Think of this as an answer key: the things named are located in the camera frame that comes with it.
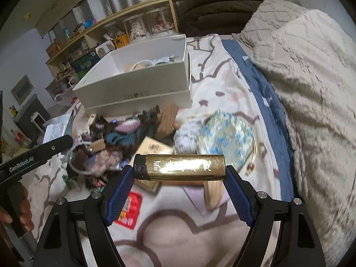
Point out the grey storage bin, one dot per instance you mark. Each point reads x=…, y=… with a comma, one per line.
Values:
x=30, y=108

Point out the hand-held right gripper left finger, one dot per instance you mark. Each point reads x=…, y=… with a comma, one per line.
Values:
x=119, y=192

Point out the brown leather wallet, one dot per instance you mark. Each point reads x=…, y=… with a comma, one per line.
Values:
x=192, y=183

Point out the white doll in clear case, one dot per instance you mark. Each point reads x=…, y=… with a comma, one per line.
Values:
x=136, y=29

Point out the white printed paper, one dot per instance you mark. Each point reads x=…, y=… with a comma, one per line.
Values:
x=55, y=133

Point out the red doll in clear case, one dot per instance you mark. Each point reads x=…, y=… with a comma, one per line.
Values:
x=161, y=22

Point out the blue quilt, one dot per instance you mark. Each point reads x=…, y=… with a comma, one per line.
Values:
x=264, y=94

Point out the gold lighter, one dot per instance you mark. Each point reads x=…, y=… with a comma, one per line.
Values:
x=178, y=167

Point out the wooden shelf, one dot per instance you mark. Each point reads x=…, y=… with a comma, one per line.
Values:
x=139, y=7

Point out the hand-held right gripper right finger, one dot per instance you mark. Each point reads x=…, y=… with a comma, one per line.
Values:
x=239, y=197

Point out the row of small figurines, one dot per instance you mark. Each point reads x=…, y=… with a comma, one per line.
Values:
x=65, y=68

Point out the beige printed valance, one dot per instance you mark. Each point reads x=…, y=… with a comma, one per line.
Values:
x=55, y=11

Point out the plastic bottle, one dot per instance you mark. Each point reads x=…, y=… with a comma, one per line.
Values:
x=66, y=33

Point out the cream fluffy pillow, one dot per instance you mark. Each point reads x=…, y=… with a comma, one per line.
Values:
x=267, y=25

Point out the lavender card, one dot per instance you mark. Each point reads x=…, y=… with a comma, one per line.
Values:
x=194, y=200

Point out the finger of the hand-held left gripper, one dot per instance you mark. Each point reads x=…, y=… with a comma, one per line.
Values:
x=55, y=146

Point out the framed wall panel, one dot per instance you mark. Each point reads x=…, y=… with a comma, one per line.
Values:
x=22, y=89

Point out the brown ribbed case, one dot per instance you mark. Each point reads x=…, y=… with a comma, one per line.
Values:
x=167, y=119

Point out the person's left hand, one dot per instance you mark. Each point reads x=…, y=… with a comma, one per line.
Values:
x=26, y=214

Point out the white cardboard box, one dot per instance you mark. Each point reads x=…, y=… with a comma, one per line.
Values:
x=133, y=89

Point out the lavender knitted pouch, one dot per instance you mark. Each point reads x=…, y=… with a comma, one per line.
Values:
x=186, y=139

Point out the tan wooden piece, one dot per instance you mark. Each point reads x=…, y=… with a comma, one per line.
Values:
x=215, y=194

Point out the blue packet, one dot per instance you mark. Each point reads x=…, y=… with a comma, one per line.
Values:
x=89, y=24

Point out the white plastic bag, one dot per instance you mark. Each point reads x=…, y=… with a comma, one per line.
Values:
x=66, y=97

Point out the brown comforter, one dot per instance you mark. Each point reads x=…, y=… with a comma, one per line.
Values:
x=211, y=19

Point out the red snack packet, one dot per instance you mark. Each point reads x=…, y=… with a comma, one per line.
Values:
x=130, y=208

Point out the beige printed card box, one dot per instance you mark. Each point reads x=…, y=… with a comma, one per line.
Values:
x=155, y=146

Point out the small white plastic stool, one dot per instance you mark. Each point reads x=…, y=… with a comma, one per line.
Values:
x=38, y=120

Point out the printed bed sheet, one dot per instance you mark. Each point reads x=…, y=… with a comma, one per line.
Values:
x=222, y=83

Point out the cream fluffy blanket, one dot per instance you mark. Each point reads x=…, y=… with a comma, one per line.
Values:
x=311, y=103

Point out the green cardboard box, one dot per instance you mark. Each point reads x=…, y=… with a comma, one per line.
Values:
x=83, y=61

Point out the yellow box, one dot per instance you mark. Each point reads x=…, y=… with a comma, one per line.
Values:
x=121, y=41

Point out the pink floral scrunchie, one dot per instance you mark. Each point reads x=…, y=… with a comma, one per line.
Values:
x=104, y=162

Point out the blue floral pouch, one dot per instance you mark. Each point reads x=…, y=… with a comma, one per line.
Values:
x=225, y=136

